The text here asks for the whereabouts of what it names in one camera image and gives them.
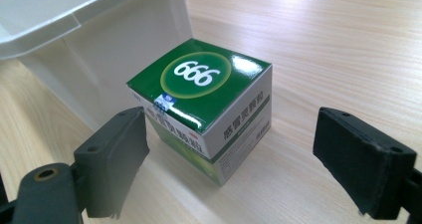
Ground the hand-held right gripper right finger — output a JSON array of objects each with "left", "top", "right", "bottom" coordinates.
[{"left": 312, "top": 106, "right": 418, "bottom": 221}]

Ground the white plastic bin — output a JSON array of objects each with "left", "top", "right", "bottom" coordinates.
[{"left": 0, "top": 0, "right": 194, "bottom": 132}]

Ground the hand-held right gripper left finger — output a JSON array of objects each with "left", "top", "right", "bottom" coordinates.
[{"left": 72, "top": 106, "right": 151, "bottom": 220}]

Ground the green and white medicine box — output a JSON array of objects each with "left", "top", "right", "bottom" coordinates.
[{"left": 125, "top": 38, "right": 274, "bottom": 187}]

